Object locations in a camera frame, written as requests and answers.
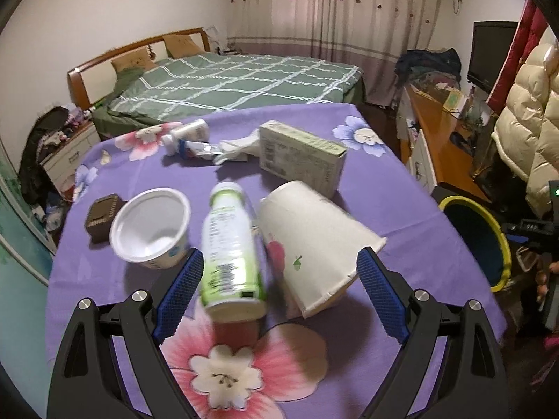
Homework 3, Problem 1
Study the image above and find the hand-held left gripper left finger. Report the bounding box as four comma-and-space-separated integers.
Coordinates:
46, 247, 206, 419

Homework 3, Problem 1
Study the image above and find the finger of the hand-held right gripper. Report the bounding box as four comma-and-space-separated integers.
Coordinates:
501, 222, 546, 245

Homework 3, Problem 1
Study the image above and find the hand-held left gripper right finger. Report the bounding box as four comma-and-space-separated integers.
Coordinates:
356, 247, 509, 419

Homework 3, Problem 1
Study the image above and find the yellow-rimmed dark trash bin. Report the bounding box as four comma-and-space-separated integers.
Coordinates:
438, 196, 511, 293

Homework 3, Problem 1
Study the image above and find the green and white plastic bottle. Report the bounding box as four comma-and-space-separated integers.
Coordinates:
198, 181, 268, 321

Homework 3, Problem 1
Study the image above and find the white yogurt cup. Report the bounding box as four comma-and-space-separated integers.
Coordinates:
109, 188, 191, 270

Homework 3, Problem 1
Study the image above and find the large white paper cup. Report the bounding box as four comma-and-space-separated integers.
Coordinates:
259, 180, 388, 319

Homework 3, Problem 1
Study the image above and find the squeezed toothpaste tube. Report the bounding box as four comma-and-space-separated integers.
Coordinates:
165, 139, 219, 161

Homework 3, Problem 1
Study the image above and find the white tissue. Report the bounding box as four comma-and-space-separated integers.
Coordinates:
213, 133, 263, 167

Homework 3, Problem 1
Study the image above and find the white and green carton box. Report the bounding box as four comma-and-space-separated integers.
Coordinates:
259, 120, 348, 199

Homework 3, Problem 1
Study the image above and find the small white bottle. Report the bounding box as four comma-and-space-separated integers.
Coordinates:
161, 119, 209, 147

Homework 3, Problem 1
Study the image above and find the person's right hand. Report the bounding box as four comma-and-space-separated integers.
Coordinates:
536, 258, 559, 304

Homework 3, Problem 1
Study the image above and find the purple floral tablecloth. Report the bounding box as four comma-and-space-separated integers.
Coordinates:
47, 104, 507, 419

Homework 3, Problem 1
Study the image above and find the white puffer jacket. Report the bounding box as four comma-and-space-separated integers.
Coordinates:
493, 37, 559, 219

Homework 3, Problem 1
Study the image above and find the long wooden cabinet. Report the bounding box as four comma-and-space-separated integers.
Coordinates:
399, 83, 492, 204

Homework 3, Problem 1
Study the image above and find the green packet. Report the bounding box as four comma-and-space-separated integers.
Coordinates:
443, 87, 466, 112

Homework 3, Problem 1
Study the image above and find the red garment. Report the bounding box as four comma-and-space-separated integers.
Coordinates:
487, 0, 551, 114

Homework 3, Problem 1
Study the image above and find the black television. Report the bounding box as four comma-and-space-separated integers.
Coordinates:
467, 21, 520, 94

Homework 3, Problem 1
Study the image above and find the teal painted panel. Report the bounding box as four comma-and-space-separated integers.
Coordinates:
0, 140, 57, 284

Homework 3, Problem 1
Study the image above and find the white nightstand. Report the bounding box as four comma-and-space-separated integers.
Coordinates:
40, 121, 102, 190

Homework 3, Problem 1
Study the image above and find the pile of clothes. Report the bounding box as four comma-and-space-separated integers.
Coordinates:
395, 47, 463, 92

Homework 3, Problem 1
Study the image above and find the dark clothes heap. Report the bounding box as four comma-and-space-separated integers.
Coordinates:
17, 107, 73, 204

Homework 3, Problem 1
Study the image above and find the bed with green checked bedding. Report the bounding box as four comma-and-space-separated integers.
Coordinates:
94, 50, 365, 140

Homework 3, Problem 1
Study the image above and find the brown pillow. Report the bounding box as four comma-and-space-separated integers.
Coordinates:
110, 51, 158, 73
162, 34, 205, 58

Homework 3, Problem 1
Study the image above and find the wooden headboard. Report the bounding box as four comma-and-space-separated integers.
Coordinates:
67, 27, 211, 112

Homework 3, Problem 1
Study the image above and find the striped dotted curtain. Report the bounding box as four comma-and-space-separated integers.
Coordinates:
227, 0, 442, 105

